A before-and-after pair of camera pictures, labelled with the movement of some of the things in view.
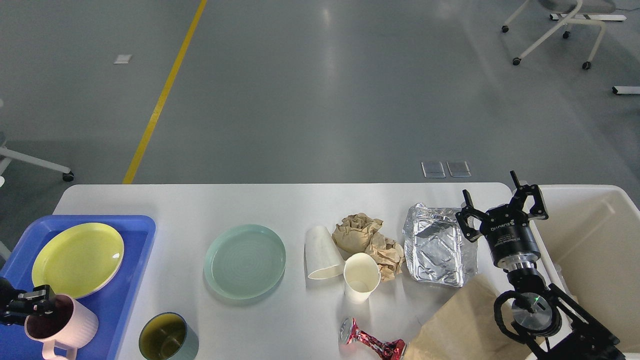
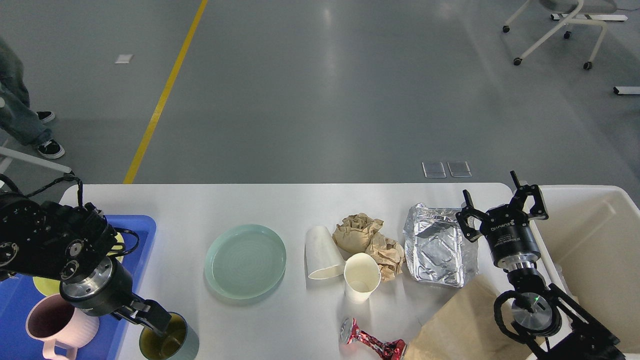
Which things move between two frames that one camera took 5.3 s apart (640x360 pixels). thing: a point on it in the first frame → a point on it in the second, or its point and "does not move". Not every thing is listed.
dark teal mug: (166, 336) does not move
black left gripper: (41, 302) → (108, 291)
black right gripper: (511, 242) does not move
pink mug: (70, 325) does not move
